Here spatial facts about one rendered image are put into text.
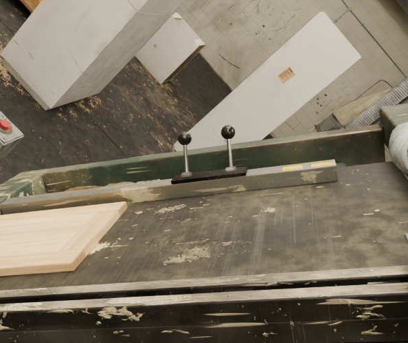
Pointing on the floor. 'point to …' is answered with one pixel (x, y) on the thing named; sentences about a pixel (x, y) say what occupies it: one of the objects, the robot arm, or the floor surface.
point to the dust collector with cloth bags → (347, 113)
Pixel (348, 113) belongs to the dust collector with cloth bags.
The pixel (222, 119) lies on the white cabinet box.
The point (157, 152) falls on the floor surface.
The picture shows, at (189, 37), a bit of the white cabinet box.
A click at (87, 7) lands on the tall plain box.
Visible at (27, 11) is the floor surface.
